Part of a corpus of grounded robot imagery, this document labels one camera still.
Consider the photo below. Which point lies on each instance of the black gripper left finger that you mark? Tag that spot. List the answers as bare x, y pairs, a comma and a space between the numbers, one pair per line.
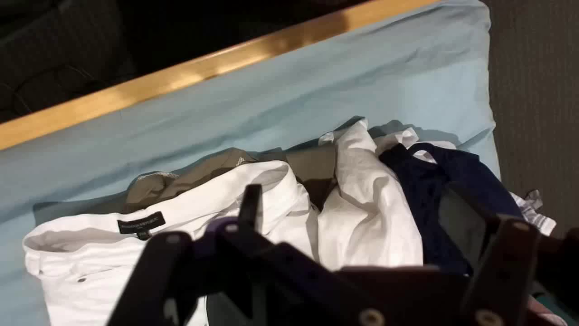
176, 276

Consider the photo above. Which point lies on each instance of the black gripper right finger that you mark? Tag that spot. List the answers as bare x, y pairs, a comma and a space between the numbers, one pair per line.
502, 252

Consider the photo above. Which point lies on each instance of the navy blue garment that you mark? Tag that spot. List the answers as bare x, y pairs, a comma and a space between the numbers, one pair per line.
426, 173

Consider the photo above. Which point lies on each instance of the white shirt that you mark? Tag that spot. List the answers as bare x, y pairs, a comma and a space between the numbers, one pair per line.
366, 220

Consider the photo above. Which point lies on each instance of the striped white garment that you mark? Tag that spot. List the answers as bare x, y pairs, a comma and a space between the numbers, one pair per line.
529, 207

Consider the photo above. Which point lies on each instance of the white trousers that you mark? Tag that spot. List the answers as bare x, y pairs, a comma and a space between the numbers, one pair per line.
84, 261

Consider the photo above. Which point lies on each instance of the olive grey garment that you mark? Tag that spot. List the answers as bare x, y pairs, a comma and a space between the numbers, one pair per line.
312, 163

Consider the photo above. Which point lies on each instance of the light blue bed sheet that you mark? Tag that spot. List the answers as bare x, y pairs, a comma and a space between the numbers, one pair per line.
424, 68

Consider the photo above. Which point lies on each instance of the wooden bed frame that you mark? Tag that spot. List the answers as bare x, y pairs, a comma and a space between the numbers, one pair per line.
194, 71

